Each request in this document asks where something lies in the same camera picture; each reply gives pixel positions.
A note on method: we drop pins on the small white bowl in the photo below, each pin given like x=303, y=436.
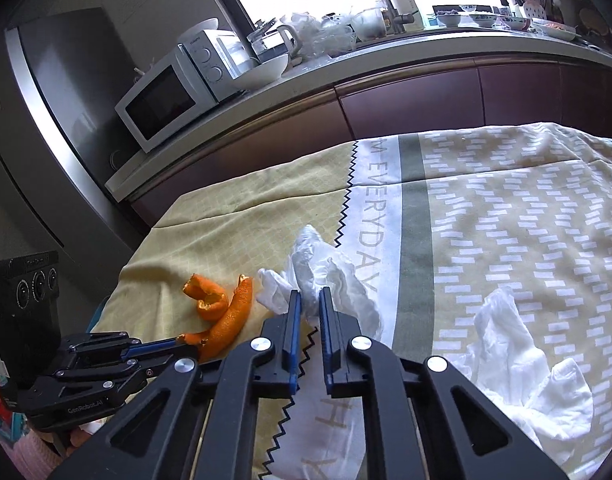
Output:
x=204, y=26

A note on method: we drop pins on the white microwave oven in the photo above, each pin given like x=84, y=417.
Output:
x=160, y=105

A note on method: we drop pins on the blue patterned bowl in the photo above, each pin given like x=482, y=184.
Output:
x=448, y=20
x=486, y=20
x=516, y=23

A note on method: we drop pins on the person's left forearm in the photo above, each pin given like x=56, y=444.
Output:
x=33, y=452

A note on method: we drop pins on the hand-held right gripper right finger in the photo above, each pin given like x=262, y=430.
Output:
x=328, y=350

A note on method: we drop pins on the round woven trivet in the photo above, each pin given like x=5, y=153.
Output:
x=591, y=21

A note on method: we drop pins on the pile of clear plastic containers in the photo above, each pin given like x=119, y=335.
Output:
x=336, y=30

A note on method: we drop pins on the curled orange peel piece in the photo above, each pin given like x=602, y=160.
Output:
x=208, y=302

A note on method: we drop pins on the person's left hand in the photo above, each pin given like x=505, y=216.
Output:
x=85, y=432

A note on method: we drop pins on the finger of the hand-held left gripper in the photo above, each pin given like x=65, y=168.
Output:
x=153, y=347
x=153, y=367

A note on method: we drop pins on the kitchen counter cabinet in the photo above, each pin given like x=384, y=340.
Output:
x=411, y=95

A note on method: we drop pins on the yellow patterned tablecloth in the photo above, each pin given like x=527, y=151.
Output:
x=486, y=210

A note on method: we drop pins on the large white bowl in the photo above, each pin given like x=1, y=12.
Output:
x=263, y=71

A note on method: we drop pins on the metal kitchen faucet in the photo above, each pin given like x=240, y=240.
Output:
x=401, y=10

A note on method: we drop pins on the grey refrigerator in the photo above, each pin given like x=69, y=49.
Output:
x=60, y=85

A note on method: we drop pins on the white tissue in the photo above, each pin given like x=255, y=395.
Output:
x=336, y=270
x=511, y=360

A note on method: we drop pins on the white plate with food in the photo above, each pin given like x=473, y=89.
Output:
x=553, y=29

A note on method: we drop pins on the blue plastic bin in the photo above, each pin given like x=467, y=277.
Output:
x=99, y=312

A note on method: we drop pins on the long orange peel strip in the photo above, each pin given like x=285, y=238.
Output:
x=230, y=320

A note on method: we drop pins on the white electric kettle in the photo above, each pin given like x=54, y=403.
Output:
x=290, y=40

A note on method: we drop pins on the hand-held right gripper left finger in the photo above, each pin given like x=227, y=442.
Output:
x=295, y=350

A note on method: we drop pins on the utensil holder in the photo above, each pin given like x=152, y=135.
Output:
x=528, y=5

